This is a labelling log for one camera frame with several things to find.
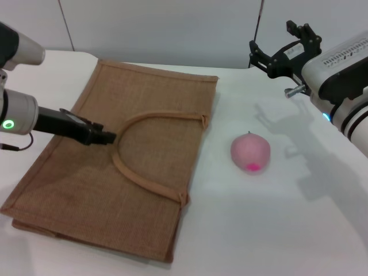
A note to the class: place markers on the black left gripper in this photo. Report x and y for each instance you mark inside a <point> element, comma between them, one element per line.
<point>63,125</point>

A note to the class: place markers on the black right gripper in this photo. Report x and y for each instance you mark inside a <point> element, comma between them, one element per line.
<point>284,64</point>

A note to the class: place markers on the brown woven jute handbag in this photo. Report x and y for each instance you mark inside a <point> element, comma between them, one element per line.
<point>86,187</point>

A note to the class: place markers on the pink peach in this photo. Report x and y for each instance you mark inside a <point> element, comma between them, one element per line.
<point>250,149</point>

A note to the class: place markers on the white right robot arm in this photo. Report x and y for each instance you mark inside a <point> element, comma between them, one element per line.
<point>353,123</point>

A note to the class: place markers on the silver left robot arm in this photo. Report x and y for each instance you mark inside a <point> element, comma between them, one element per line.
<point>20,112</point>

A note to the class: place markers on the right wrist camera housing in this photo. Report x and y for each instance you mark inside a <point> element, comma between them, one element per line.
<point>330,66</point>

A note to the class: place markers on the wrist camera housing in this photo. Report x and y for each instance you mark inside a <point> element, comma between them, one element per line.
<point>26,49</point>
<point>330,66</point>

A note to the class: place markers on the left wrist camera housing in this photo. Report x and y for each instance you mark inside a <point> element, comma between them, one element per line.
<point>26,49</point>

